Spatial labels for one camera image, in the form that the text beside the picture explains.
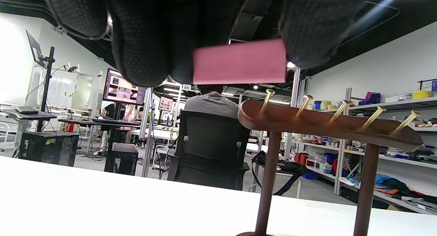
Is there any person's left hand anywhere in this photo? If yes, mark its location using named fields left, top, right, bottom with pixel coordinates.
left=44, top=0, right=386, bottom=88

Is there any pink binder clip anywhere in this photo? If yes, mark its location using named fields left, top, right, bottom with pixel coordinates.
left=193, top=39, right=287, bottom=85

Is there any brown wooden key rack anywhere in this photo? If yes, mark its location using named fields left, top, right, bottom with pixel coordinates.
left=236, top=88, right=424, bottom=236

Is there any large lit monitor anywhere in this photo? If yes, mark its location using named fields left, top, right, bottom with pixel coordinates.
left=102, top=68, right=146, bottom=106

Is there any small lit monitor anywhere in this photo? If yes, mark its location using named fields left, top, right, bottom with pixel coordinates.
left=158, top=96, right=174, bottom=112

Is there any black monitor on stand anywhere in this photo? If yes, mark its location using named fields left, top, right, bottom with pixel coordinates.
left=26, top=30, right=57, bottom=132

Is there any black mesh office chair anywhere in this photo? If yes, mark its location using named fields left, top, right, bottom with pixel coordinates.
left=167, top=110, right=251, bottom=191

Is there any black computer tower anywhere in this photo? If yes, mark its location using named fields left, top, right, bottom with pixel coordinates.
left=104, top=143, right=139, bottom=176

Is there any white side desk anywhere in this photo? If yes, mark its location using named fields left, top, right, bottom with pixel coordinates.
left=0, top=108, right=58, bottom=153

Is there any white rolling cart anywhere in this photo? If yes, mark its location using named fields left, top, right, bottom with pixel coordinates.
left=249, top=168, right=302, bottom=199

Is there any metal storage shelving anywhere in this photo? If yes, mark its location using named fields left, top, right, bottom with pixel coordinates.
left=287, top=67, right=437, bottom=216

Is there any aluminium frame post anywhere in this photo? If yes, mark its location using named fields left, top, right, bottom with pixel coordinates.
left=141, top=87, right=155, bottom=178

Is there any white wall board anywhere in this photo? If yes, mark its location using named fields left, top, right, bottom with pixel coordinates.
left=34, top=68, right=94, bottom=111

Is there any black strap bag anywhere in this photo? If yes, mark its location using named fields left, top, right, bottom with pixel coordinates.
left=252, top=151, right=308, bottom=196

